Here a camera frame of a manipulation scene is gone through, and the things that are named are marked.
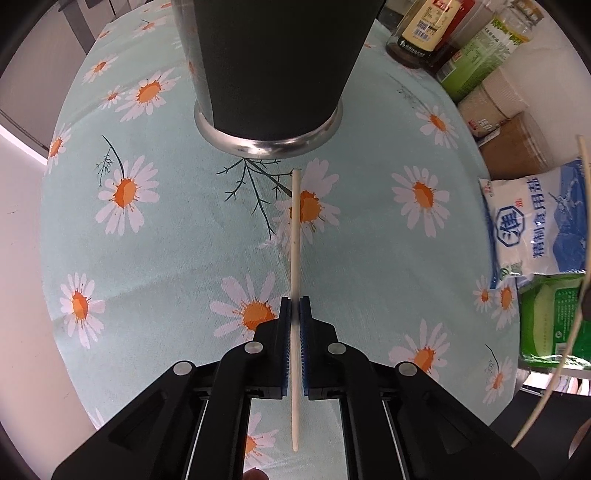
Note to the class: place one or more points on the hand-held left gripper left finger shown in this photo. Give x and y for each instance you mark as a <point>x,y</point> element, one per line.
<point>285,344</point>

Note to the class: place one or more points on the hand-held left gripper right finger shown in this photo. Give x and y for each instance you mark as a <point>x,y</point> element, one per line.
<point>304,344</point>

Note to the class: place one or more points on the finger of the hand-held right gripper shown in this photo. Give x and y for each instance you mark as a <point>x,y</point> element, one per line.
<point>587,300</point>

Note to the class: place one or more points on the black cup with metal rim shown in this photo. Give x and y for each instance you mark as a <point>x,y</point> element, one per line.
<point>277,60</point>

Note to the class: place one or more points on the person's left hand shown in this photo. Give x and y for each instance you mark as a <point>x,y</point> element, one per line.
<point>256,474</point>

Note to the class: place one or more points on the green plastic packet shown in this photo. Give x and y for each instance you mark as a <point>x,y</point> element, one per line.
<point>549,318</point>

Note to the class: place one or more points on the white blue salt bag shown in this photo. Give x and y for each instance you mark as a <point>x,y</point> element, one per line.
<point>531,221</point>

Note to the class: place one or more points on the daisy print tablecloth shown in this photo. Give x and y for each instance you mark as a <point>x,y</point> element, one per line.
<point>184,258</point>

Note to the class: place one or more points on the brown cardboard box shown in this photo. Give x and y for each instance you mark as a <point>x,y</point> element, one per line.
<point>517,147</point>

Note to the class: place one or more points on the green-label glass jar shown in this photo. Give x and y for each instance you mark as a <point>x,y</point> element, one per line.
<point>478,60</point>

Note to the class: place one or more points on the red labelled bottle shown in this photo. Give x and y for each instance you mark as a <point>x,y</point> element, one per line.
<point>461,37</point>

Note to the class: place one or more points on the dark sauce bottle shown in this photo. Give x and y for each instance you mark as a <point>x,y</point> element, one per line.
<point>425,32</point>

